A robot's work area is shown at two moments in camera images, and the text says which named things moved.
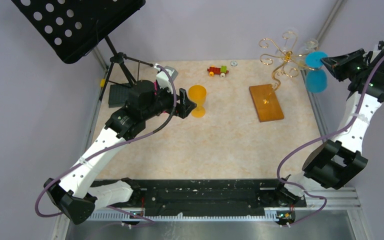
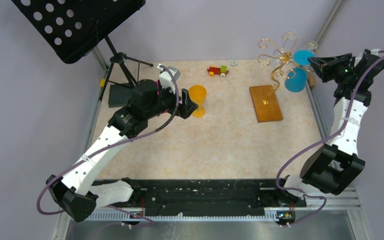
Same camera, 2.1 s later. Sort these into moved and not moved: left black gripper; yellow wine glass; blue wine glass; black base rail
Moved: blue wine glass
Not moved: black base rail; yellow wine glass; left black gripper
